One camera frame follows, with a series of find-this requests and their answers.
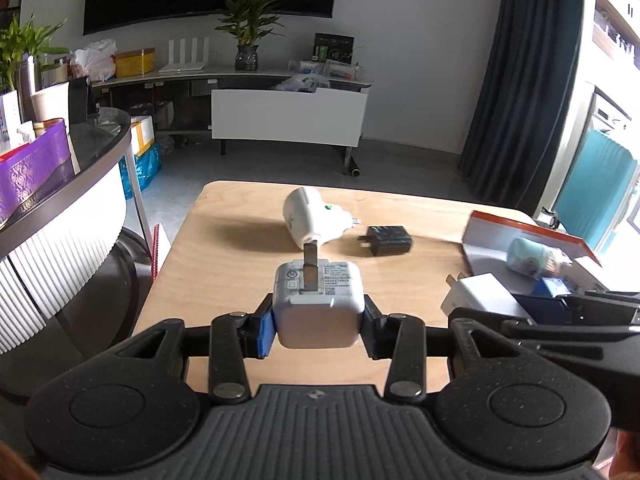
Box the curved grey white counter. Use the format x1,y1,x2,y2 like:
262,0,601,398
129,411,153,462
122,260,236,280
0,107,134,357

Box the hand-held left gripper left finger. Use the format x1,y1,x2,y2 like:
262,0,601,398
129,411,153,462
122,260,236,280
95,294,276,405

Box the white router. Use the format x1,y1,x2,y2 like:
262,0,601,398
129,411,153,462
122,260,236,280
158,38,209,73

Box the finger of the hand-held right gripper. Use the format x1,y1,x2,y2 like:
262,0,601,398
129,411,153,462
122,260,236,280
516,291,640,324
501,319,640,341

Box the purple tray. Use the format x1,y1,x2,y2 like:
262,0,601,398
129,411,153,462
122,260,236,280
0,118,71,224

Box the round white plug adapter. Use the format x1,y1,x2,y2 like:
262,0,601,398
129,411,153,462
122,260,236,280
283,186,362,250

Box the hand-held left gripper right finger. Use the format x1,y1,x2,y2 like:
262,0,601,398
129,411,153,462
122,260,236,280
362,294,546,405

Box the yellow box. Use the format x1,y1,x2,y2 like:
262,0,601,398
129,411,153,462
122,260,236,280
114,47,156,79

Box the grey blue plastic bag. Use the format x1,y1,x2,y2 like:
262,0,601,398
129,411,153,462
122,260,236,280
273,73,331,94

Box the potted plant in dark vase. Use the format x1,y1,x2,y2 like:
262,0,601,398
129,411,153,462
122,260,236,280
214,0,287,72

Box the dark green box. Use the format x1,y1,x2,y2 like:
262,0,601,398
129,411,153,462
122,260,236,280
313,33,355,64

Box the white printed carton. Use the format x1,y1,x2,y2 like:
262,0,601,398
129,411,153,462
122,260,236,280
0,91,23,153

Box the person's right hand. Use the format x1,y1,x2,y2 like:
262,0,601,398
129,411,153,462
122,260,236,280
611,430,640,480

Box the cardboard parcel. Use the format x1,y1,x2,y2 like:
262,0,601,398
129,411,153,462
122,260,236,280
128,115,156,157

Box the dark curtain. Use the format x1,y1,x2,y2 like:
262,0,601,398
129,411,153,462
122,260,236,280
457,0,587,212

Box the white media console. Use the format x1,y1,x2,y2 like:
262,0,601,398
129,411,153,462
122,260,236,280
92,67,373,162

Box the white plastic bag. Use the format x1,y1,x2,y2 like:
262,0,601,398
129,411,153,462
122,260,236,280
73,39,119,83

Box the wall shelf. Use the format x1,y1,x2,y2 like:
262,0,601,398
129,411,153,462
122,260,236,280
589,0,640,72

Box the steel bottle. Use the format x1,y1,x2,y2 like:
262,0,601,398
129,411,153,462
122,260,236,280
17,54,42,112

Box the bamboo plant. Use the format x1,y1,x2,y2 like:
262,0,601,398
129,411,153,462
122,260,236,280
0,14,72,94

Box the white paper cup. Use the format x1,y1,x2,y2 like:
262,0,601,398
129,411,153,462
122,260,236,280
30,81,71,124

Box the pile of small packets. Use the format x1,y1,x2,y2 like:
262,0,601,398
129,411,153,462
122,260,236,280
288,58,362,81

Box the white box with label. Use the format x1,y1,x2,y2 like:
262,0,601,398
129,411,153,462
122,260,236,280
570,257,602,292

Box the light blue jar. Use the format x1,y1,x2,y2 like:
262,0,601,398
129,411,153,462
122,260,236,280
507,238,572,279

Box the red corrugated strip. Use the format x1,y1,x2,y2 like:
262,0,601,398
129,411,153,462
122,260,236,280
151,223,167,282

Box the black charger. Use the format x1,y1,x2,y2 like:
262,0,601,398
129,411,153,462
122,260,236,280
358,225,414,256

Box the blue packet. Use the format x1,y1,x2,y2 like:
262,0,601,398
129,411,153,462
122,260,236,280
533,277,577,297

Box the white charger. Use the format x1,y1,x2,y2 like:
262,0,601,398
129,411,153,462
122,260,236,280
440,273,532,319

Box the chunky white charger cube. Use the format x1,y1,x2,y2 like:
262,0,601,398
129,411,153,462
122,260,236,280
272,242,366,350

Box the black stand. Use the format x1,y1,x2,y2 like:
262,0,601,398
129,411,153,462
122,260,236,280
67,75,97,125

